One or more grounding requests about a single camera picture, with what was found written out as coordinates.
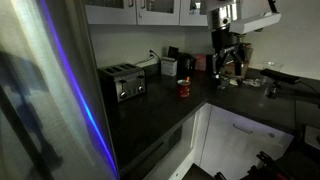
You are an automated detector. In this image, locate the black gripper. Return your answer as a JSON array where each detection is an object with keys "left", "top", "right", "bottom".
[{"left": 211, "top": 29, "right": 247, "bottom": 80}]

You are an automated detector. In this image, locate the small clear glass jar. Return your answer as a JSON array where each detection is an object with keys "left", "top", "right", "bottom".
[{"left": 217, "top": 75, "right": 231, "bottom": 90}]

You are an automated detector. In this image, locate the crumpled clear plastic wrap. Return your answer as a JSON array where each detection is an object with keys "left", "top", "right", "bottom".
[{"left": 229, "top": 77, "right": 268, "bottom": 88}]

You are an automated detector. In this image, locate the black coffee maker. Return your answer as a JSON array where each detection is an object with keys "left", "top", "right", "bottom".
[{"left": 178, "top": 52, "right": 197, "bottom": 77}]

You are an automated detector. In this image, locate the clear glass bowl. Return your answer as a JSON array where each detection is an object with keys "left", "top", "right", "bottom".
[{"left": 263, "top": 60, "right": 284, "bottom": 72}]

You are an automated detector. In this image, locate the red can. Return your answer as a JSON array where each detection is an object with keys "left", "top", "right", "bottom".
[{"left": 176, "top": 79, "right": 192, "bottom": 99}]

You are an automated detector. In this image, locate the small black upright panel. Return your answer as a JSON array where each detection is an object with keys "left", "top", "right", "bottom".
[{"left": 167, "top": 45, "right": 180, "bottom": 60}]

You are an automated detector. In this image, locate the white base cabinet door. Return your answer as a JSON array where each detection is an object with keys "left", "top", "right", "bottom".
[{"left": 199, "top": 104, "right": 295, "bottom": 180}]

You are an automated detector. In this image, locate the grey base cabinet front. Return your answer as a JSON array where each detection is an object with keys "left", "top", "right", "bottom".
[{"left": 143, "top": 113, "right": 198, "bottom": 180}]

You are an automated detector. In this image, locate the stainless steel four-slot toaster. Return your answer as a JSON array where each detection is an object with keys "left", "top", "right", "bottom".
[{"left": 97, "top": 62, "right": 148, "bottom": 103}]

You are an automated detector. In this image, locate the stainless steel refrigerator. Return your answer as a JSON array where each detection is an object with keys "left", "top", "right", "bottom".
[{"left": 0, "top": 0, "right": 120, "bottom": 180}]

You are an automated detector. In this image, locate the black camera stand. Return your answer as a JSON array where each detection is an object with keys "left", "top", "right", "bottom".
[{"left": 265, "top": 80, "right": 282, "bottom": 100}]

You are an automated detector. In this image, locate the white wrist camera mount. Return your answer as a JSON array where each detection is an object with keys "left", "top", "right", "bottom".
[{"left": 229, "top": 11, "right": 282, "bottom": 35}]

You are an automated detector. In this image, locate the black bar camera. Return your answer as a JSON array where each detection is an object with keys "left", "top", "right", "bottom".
[{"left": 260, "top": 68, "right": 302, "bottom": 85}]

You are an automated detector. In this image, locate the white wall cabinet door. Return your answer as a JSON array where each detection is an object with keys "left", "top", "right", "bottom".
[
  {"left": 84, "top": 0, "right": 138, "bottom": 26},
  {"left": 136, "top": 0, "right": 182, "bottom": 27},
  {"left": 179, "top": 0, "right": 209, "bottom": 27}
]

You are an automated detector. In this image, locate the silver cabinet door handle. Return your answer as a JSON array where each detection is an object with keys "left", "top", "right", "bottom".
[{"left": 232, "top": 123, "right": 254, "bottom": 135}]

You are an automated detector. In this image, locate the black toaster power cord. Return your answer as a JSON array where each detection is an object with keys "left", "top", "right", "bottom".
[{"left": 134, "top": 50, "right": 162, "bottom": 67}]

